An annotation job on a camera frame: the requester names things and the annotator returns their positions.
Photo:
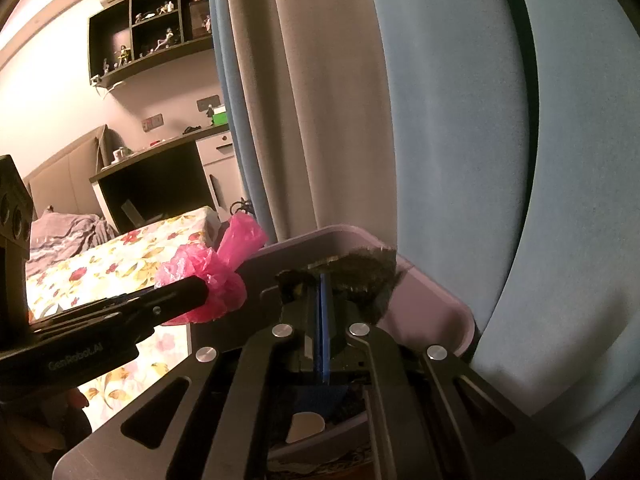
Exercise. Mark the white mug on desk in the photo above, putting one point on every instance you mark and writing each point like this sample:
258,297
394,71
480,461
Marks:
119,154

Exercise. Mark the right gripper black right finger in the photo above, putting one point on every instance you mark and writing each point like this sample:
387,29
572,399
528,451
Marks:
429,416

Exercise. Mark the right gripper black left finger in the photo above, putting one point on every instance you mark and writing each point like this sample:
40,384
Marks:
228,415

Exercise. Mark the dark desk with drawers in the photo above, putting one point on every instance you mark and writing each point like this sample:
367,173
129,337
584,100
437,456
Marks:
173,177

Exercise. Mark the dark wall shelf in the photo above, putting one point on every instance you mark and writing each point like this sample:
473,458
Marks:
129,37

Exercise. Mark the pink plastic bag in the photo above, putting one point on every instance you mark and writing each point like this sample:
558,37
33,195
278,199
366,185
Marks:
217,268

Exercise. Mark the green box on desk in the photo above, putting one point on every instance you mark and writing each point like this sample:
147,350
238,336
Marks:
220,119

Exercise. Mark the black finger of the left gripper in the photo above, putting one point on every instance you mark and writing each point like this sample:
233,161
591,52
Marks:
144,309

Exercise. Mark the floral tablecloth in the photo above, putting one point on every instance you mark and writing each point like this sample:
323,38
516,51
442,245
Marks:
124,264

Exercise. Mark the grey striped bed quilt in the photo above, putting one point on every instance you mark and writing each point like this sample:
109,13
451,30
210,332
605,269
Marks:
55,237

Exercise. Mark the blue and grey curtain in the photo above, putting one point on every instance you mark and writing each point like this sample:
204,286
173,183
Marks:
495,143

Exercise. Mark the dry brown leaf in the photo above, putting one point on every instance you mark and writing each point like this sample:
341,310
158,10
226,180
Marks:
366,277

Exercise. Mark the grey padded headboard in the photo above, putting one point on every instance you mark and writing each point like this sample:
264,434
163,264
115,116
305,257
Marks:
62,183

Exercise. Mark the grey plastic trash bin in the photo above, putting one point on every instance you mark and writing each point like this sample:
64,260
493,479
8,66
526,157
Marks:
420,313

